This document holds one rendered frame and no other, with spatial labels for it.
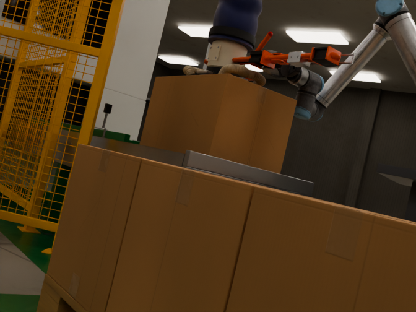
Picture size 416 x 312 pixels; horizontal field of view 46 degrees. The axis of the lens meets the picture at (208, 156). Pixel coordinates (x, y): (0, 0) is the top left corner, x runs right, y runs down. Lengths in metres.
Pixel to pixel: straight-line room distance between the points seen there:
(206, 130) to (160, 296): 1.08
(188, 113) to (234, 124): 0.24
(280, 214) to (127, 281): 0.47
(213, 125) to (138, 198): 0.87
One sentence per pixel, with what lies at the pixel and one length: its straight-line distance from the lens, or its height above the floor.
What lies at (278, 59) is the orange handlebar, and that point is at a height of 1.06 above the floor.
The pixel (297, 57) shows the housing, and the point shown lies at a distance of 2.00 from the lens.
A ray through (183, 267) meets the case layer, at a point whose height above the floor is 0.36.
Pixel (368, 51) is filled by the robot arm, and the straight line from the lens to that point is 2.48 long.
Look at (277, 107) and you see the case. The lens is 2.16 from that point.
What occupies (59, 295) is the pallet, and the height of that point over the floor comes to 0.12.
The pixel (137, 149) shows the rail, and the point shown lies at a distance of 2.14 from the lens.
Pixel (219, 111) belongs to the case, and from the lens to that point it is 1.96.
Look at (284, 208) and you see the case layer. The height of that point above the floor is 0.52.
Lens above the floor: 0.55
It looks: 2 degrees up
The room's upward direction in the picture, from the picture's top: 13 degrees clockwise
